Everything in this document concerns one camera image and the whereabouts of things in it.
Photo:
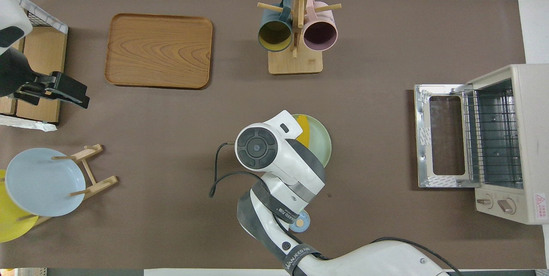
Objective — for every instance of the yellow corn cob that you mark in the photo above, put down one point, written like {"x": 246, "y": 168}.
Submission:
{"x": 305, "y": 132}

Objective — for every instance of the dark blue mug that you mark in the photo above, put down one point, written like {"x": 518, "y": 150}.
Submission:
{"x": 274, "y": 36}

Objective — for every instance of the wooden plate rack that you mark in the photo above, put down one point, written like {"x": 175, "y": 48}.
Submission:
{"x": 96, "y": 186}

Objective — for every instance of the brown table mat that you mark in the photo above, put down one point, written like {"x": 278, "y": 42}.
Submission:
{"x": 171, "y": 181}

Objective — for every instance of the pale green plate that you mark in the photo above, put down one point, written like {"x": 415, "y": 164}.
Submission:
{"x": 321, "y": 143}

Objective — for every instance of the yellow plate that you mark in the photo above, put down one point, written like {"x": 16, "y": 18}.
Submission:
{"x": 10, "y": 224}

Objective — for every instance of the wooden serving tray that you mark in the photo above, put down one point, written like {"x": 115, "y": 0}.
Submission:
{"x": 158, "y": 51}

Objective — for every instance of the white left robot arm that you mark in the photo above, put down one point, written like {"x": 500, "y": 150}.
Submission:
{"x": 13, "y": 14}

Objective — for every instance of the silver oven knob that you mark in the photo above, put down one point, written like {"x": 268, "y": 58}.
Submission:
{"x": 507, "y": 205}
{"x": 484, "y": 201}

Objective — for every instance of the glass oven door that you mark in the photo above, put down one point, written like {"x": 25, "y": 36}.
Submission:
{"x": 422, "y": 139}

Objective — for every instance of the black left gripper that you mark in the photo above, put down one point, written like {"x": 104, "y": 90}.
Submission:
{"x": 38, "y": 86}

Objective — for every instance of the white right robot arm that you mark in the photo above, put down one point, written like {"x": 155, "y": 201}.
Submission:
{"x": 279, "y": 160}

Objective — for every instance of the cream toaster oven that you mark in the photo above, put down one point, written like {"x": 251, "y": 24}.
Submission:
{"x": 532, "y": 139}

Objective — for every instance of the wooden mug tree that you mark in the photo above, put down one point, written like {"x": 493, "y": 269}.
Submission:
{"x": 296, "y": 64}

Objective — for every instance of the light blue plate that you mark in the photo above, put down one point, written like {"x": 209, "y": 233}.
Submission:
{"x": 43, "y": 181}

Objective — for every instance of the pink mug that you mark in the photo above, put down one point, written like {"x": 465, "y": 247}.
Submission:
{"x": 320, "y": 35}

